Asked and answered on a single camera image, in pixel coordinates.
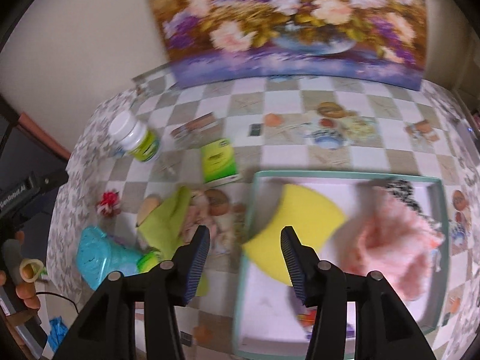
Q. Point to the teal white shallow box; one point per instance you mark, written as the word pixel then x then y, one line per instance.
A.
pixel 265 323

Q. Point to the lime green cloth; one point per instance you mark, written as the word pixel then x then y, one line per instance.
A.
pixel 159 236

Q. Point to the purple wet wipes pack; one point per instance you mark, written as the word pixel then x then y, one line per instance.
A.
pixel 306 318

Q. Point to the red white yarn pompom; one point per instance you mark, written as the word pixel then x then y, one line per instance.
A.
pixel 109 204

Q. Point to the yellow sponge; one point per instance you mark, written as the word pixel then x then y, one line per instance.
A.
pixel 313 217

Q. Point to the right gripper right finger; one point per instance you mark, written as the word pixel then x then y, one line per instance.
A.
pixel 384 327

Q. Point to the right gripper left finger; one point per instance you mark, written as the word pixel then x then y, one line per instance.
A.
pixel 104 329

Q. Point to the flower painting canvas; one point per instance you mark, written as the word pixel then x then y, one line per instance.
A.
pixel 214 40

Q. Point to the pink floral scrunchie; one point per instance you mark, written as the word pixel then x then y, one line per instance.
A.
pixel 209 208

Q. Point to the person left hand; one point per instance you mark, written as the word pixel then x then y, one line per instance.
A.
pixel 24 290

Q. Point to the leopard print scrunchie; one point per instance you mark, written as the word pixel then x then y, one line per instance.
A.
pixel 403 191

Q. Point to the white green pill bottle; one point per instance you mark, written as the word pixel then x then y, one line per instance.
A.
pixel 135 137

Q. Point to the teal plastic case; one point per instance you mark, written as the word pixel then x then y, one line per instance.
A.
pixel 98 254

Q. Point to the pink fuzzy cloth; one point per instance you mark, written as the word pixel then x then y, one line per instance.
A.
pixel 397 241

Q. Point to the green tissue pack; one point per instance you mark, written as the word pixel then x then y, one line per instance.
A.
pixel 219 165

